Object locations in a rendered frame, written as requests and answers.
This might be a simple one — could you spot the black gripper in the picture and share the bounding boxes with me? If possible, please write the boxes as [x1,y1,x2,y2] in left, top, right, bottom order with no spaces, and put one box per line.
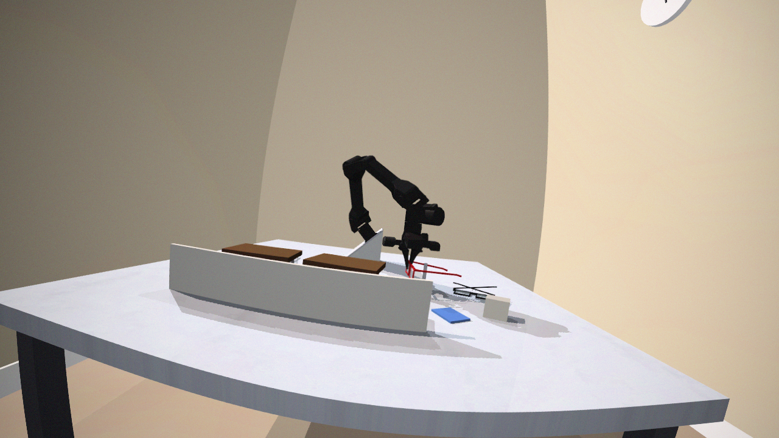
[382,222,440,269]

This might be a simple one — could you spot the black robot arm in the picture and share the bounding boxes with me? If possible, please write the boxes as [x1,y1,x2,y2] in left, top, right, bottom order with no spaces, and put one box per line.
[342,156,445,249]

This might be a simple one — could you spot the black glasses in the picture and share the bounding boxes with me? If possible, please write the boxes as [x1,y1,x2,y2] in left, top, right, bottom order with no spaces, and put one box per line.
[453,282,495,299]

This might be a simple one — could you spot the grey curved panel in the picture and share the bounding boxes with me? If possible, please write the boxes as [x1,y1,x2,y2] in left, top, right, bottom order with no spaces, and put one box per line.
[169,243,433,332]

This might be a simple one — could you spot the blue flat rectangular pad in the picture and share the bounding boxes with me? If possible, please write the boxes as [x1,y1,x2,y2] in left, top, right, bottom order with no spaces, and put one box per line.
[431,308,470,324]

